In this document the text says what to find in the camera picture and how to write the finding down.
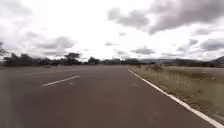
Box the distant hills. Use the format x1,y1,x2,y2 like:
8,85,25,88
139,55,224,67

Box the row of dark trees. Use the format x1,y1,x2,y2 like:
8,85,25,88
0,41,141,68

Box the grey asphalt road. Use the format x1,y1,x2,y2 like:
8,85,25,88
0,64,216,128

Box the dry grass verge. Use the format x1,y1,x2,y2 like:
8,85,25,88
129,63,224,122

